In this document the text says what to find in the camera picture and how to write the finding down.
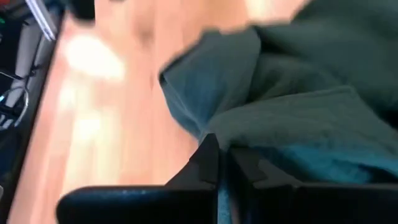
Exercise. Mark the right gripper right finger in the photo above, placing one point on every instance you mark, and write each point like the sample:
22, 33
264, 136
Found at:
295, 205

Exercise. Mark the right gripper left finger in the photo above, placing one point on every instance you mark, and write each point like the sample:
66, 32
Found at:
140, 205

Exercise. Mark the dark green garment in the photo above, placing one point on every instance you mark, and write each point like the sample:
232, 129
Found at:
295, 93

